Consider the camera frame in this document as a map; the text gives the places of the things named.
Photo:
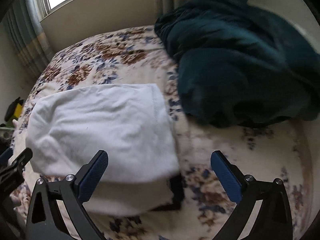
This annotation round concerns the dark teal blanket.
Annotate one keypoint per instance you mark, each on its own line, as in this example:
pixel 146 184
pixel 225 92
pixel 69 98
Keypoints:
pixel 239 64

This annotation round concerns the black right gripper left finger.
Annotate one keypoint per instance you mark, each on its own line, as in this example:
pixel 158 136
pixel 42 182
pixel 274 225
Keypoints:
pixel 44 219

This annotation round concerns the black folded garment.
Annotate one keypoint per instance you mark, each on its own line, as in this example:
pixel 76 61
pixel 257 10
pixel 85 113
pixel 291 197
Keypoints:
pixel 176 185

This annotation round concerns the white small garment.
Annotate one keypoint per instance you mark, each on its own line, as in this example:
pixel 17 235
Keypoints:
pixel 129 122

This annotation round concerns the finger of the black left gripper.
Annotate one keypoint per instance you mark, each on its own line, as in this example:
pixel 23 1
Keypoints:
pixel 12 175

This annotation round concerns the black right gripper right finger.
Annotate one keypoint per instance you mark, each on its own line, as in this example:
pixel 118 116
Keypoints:
pixel 274 219

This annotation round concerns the white folded garment underneath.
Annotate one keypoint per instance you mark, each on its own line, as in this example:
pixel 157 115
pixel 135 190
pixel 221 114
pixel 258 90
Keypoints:
pixel 125 200

